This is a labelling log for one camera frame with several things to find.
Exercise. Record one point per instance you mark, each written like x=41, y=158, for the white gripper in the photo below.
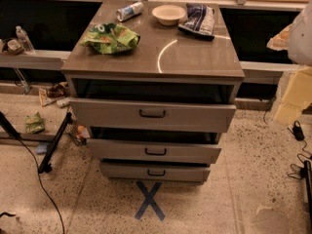
x=301, y=39

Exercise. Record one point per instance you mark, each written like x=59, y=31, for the grey top drawer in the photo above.
x=142, y=115

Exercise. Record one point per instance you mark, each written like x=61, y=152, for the grey drawer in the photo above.
x=142, y=115
x=154, y=172
x=154, y=151

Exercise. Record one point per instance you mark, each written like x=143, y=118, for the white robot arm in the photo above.
x=296, y=38

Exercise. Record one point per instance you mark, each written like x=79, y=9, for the grey drawer cabinet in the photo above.
x=166, y=66

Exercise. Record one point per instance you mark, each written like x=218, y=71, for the grey middle drawer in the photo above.
x=154, y=151

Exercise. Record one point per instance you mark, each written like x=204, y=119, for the grey bottom drawer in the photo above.
x=154, y=172

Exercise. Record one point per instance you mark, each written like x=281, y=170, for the blue white chip bag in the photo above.
x=200, y=21

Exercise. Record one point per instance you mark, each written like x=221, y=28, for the black power adapter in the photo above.
x=297, y=131

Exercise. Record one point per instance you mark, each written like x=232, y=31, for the white bowl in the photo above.
x=168, y=14

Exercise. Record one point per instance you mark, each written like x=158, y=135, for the silver blue soda can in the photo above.
x=130, y=11

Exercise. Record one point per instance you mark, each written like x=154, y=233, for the green chip bag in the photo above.
x=110, y=38

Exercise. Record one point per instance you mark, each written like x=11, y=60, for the blue tape X mark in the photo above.
x=149, y=200

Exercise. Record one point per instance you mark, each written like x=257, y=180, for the crumpled snack wrapper on floor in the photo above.
x=50, y=95

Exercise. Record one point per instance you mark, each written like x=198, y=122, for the clear water bottle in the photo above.
x=24, y=40

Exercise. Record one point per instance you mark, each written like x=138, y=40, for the small green bag on floor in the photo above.
x=34, y=124

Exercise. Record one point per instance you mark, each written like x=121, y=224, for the black tripod leg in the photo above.
x=45, y=166

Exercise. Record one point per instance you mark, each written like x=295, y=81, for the brown bowl on shelf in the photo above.
x=10, y=46

